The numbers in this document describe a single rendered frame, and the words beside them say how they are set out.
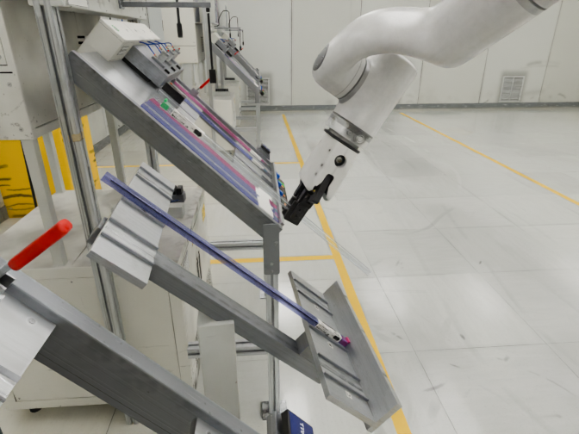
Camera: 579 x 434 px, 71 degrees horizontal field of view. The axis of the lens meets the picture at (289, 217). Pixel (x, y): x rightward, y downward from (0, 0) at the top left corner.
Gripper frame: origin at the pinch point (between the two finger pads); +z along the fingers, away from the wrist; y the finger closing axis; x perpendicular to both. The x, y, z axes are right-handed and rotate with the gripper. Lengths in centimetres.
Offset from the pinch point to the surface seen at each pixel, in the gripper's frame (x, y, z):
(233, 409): -6.5, -13.9, 34.7
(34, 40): 66, 58, 9
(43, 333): 27.2, -35.8, 12.4
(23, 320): 29.2, -35.7, 11.9
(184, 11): 66, 400, -22
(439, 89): -359, 676, -166
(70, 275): 31, 46, 63
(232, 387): -3.6, -14.0, 30.3
